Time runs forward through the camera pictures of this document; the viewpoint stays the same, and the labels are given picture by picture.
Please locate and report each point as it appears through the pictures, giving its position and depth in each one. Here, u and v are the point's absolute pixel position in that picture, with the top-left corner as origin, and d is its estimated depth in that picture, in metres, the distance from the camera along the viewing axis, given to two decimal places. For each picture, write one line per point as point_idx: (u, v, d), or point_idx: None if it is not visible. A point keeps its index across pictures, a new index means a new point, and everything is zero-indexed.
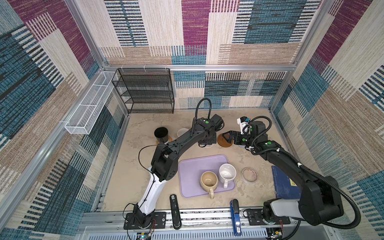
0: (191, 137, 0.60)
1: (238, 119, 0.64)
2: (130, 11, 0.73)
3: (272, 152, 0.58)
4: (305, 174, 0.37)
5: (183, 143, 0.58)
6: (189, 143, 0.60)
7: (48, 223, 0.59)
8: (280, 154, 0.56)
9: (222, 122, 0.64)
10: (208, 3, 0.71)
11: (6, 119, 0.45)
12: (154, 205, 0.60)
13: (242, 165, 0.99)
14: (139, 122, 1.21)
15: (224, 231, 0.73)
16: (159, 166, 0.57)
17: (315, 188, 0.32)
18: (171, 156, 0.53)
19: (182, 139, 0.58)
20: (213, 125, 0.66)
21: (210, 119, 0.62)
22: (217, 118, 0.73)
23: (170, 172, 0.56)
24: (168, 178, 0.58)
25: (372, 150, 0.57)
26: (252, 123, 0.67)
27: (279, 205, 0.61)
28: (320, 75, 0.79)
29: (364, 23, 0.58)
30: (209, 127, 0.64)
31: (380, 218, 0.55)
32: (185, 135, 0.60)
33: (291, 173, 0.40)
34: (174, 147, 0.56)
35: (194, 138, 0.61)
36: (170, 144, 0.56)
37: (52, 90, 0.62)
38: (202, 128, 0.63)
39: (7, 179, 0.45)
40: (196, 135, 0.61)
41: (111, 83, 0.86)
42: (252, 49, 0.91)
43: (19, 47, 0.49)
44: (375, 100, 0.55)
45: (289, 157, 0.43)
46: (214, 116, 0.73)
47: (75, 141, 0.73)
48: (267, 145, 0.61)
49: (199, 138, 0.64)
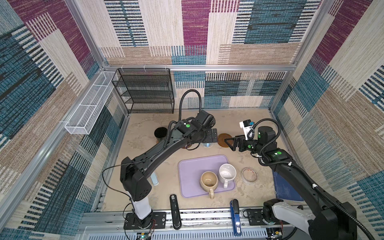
0: (163, 150, 0.48)
1: (240, 122, 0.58)
2: (130, 11, 0.74)
3: (283, 166, 0.53)
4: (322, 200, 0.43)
5: (152, 157, 0.46)
6: (162, 155, 0.48)
7: (48, 223, 0.59)
8: (292, 169, 0.52)
9: (211, 119, 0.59)
10: (208, 3, 0.71)
11: (6, 120, 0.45)
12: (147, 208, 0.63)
13: (242, 165, 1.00)
14: (140, 122, 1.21)
15: (224, 232, 0.73)
16: (127, 185, 0.47)
17: (332, 216, 0.39)
18: (136, 175, 0.42)
19: (152, 152, 0.47)
20: (196, 129, 0.54)
21: (195, 120, 0.59)
22: (204, 117, 0.57)
23: (140, 192, 0.46)
24: (139, 197, 0.48)
25: (372, 150, 0.57)
26: (260, 129, 0.62)
27: (281, 208, 0.61)
28: (320, 76, 0.79)
29: (363, 24, 0.58)
30: (190, 132, 0.52)
31: (380, 218, 0.55)
32: (159, 146, 0.48)
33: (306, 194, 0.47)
34: (141, 163, 0.45)
35: (168, 149, 0.49)
36: (136, 161, 0.45)
37: (52, 90, 0.62)
38: (180, 135, 0.51)
39: (7, 180, 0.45)
40: (171, 145, 0.49)
41: (111, 83, 0.86)
42: (252, 49, 0.91)
43: (19, 47, 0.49)
44: (375, 100, 0.55)
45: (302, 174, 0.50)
46: (200, 113, 0.58)
47: (75, 141, 0.73)
48: (276, 155, 0.57)
49: (177, 147, 0.52)
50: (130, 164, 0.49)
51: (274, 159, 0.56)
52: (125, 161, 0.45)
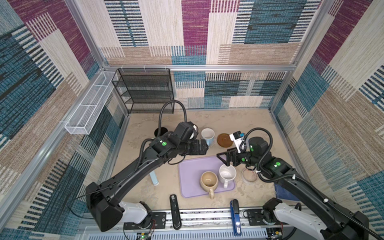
0: (134, 173, 0.44)
1: (232, 134, 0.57)
2: (130, 11, 0.73)
3: (288, 180, 0.50)
4: (336, 215, 0.41)
5: (121, 183, 0.42)
6: (133, 179, 0.44)
7: (48, 223, 0.59)
8: (297, 182, 0.49)
9: (192, 132, 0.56)
10: (208, 3, 0.71)
11: (6, 120, 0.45)
12: (137, 205, 0.61)
13: (242, 165, 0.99)
14: (140, 122, 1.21)
15: (224, 232, 0.73)
16: (94, 213, 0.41)
17: (352, 233, 0.38)
18: (101, 205, 0.38)
19: (122, 177, 0.43)
20: (173, 147, 0.50)
21: (174, 135, 0.54)
22: (182, 131, 0.52)
23: (107, 221, 0.42)
24: (108, 225, 0.43)
25: (372, 150, 0.57)
26: (251, 141, 0.59)
27: (285, 213, 0.60)
28: (320, 76, 0.79)
29: (363, 24, 0.58)
30: (166, 151, 0.48)
31: (380, 218, 0.55)
32: (130, 169, 0.44)
33: (317, 209, 0.45)
34: (109, 190, 0.40)
35: (140, 172, 0.45)
36: (102, 187, 0.41)
37: (52, 90, 0.62)
38: (155, 154, 0.47)
39: (7, 180, 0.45)
40: (144, 167, 0.45)
41: (111, 83, 0.86)
42: (252, 49, 0.91)
43: (19, 47, 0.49)
44: (375, 100, 0.55)
45: (306, 185, 0.48)
46: (179, 127, 0.53)
47: (75, 141, 0.73)
48: (275, 169, 0.53)
49: (151, 167, 0.48)
50: (96, 191, 0.44)
51: (275, 172, 0.52)
52: (90, 188, 0.40)
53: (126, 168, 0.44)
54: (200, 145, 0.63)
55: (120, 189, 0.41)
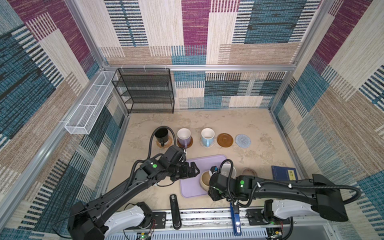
0: (123, 193, 0.45)
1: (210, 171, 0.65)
2: (130, 11, 0.73)
3: (257, 190, 0.52)
4: (305, 191, 0.45)
5: (109, 203, 0.43)
6: (121, 199, 0.45)
7: (48, 223, 0.59)
8: (265, 188, 0.51)
9: (182, 154, 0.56)
10: (208, 3, 0.71)
11: (6, 120, 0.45)
12: (128, 211, 0.58)
13: (242, 165, 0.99)
14: (140, 122, 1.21)
15: (224, 231, 0.73)
16: (74, 236, 0.41)
17: (322, 198, 0.42)
18: (85, 225, 0.38)
19: (109, 197, 0.43)
20: (163, 169, 0.53)
21: (164, 157, 0.58)
22: (173, 153, 0.56)
23: None
24: None
25: (372, 150, 0.57)
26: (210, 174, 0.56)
27: (285, 211, 0.59)
28: (320, 76, 0.79)
29: (364, 23, 0.58)
30: (155, 173, 0.51)
31: (380, 218, 0.55)
32: (120, 189, 0.46)
33: (293, 196, 0.47)
34: (95, 210, 0.41)
35: (129, 192, 0.46)
36: (89, 207, 0.41)
37: (52, 90, 0.62)
38: (145, 176, 0.50)
39: (7, 180, 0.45)
40: (133, 187, 0.47)
41: (111, 83, 0.86)
42: (252, 49, 0.91)
43: (19, 47, 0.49)
44: (375, 100, 0.55)
45: (270, 184, 0.51)
46: (170, 149, 0.57)
47: (75, 141, 0.73)
48: (244, 189, 0.55)
49: (141, 188, 0.50)
50: (82, 211, 0.44)
51: (246, 193, 0.53)
52: (75, 207, 0.40)
53: (116, 187, 0.46)
54: (189, 167, 0.65)
55: (107, 209, 0.42)
